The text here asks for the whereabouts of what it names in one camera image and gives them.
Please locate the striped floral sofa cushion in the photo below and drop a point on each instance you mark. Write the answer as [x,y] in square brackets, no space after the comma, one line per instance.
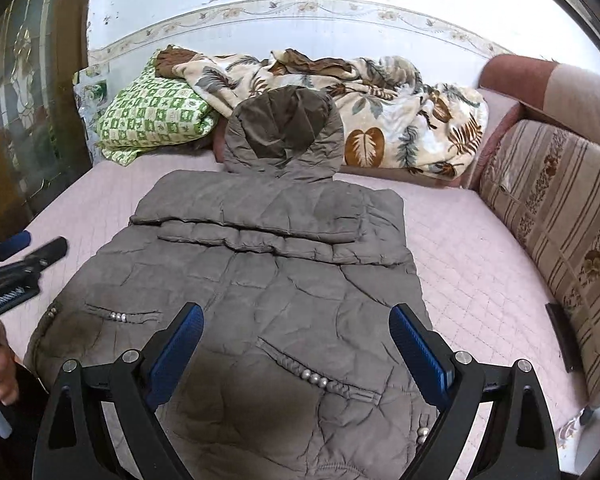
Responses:
[555,200]

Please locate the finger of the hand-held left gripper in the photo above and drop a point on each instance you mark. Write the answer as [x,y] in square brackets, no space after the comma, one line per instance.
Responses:
[14,245]
[47,255]

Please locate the black flat object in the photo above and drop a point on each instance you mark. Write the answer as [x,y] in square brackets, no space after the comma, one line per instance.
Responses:
[562,335]

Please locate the cream leaf print blanket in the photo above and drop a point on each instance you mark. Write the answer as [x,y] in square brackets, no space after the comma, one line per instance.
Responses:
[380,110]

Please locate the beige cushion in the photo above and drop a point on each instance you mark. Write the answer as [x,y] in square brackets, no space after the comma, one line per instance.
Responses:
[590,100]

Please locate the green patterned pillow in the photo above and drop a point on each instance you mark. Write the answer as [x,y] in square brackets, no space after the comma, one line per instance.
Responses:
[150,110]

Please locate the wooden wardrobe with glass doors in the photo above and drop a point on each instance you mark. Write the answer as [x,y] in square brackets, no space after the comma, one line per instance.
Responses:
[30,110]

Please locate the person's left hand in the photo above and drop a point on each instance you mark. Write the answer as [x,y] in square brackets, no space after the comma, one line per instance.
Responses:
[7,375]

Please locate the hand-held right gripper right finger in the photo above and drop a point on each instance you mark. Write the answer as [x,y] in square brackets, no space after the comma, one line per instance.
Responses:
[420,355]

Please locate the grey hooded puffer jacket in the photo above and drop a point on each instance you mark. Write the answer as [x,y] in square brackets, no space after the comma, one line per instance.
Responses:
[280,270]

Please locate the floral plastic sheet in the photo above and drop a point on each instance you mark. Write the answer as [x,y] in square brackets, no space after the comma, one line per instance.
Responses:
[91,87]

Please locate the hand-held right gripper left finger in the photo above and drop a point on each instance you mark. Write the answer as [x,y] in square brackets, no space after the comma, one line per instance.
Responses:
[177,355]

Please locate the pink quilted bed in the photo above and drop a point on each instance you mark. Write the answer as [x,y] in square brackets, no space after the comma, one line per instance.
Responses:
[480,270]

